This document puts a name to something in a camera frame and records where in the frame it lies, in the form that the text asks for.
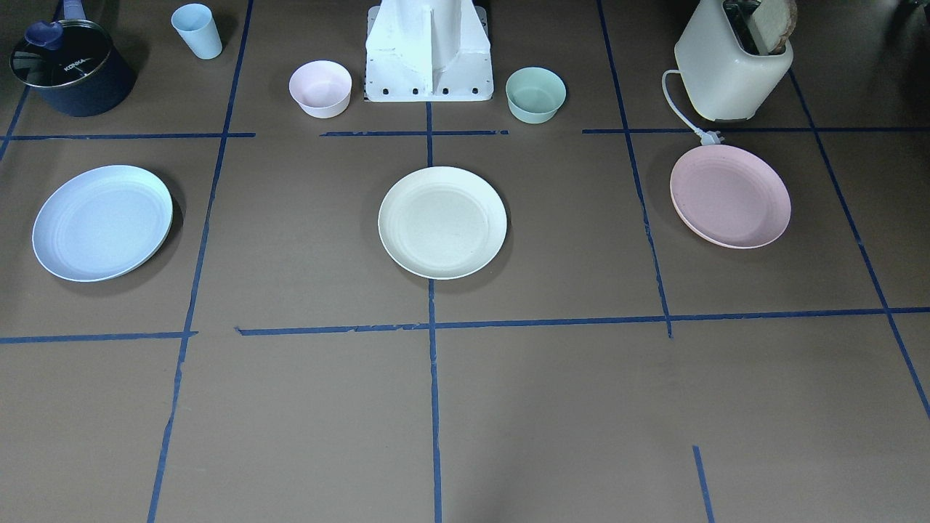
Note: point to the pink plate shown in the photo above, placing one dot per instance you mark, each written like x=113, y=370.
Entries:
x=729, y=197

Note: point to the dark blue saucepan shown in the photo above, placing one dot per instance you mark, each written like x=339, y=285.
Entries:
x=73, y=64

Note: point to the bread slice in toaster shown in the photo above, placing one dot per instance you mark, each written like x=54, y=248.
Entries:
x=771, y=24

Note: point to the light blue plate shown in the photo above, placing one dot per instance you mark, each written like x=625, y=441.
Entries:
x=102, y=224

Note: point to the green bowl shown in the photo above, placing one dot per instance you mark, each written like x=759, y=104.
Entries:
x=535, y=94

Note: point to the cream toaster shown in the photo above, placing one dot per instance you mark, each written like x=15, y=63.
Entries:
x=725, y=77

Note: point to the cream white plate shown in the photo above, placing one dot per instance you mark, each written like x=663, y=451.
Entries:
x=442, y=223

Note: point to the pink bowl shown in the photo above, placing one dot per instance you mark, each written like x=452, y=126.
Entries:
x=322, y=89

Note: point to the light blue cup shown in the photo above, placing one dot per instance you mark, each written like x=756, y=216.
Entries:
x=195, y=23

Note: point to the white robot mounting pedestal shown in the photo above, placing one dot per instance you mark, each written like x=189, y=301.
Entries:
x=428, y=51

